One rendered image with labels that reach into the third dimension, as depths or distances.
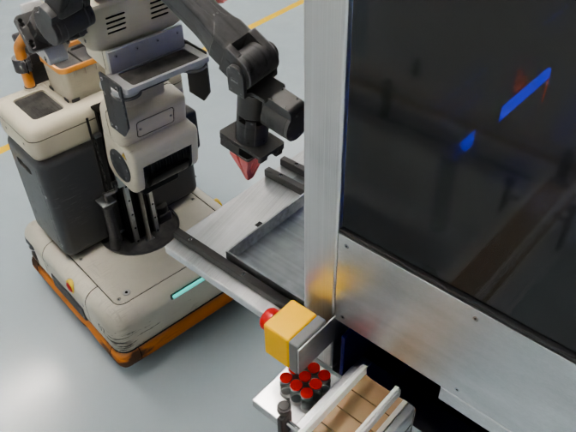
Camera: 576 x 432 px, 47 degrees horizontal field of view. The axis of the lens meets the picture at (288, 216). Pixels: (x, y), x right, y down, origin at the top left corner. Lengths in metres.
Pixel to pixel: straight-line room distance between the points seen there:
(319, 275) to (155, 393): 1.31
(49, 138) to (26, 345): 0.81
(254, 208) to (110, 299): 0.83
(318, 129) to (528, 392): 0.43
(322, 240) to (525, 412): 0.36
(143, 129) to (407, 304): 1.11
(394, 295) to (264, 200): 0.63
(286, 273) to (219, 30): 0.51
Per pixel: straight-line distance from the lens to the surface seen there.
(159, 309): 2.17
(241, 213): 1.47
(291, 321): 1.05
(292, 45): 4.11
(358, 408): 1.08
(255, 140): 1.14
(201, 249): 1.37
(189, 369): 2.29
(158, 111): 1.86
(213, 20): 1.07
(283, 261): 1.35
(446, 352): 0.95
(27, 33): 1.65
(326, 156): 0.87
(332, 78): 0.80
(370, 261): 0.93
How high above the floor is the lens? 1.84
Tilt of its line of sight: 41 degrees down
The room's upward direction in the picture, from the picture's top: 1 degrees counter-clockwise
